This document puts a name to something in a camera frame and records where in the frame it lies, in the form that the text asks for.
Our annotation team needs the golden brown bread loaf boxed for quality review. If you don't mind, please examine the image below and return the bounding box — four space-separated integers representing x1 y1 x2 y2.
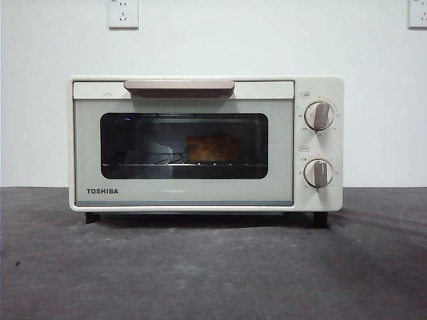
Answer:
185 133 242 163

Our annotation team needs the glass oven door with handle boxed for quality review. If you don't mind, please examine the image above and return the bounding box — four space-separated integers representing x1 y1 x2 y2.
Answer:
72 79 295 207

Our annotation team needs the cream oven knob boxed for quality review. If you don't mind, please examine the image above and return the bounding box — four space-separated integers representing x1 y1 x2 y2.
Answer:
305 101 336 131
304 158 334 193

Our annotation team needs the cream Toshiba toaster oven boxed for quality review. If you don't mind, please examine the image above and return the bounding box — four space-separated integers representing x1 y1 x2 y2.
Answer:
69 75 344 229

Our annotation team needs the metal wire oven rack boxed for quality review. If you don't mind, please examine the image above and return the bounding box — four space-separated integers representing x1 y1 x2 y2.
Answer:
101 151 268 167

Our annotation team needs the white wall socket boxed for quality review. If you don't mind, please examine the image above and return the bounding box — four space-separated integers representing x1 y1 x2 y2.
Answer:
107 0 139 29
407 0 427 29

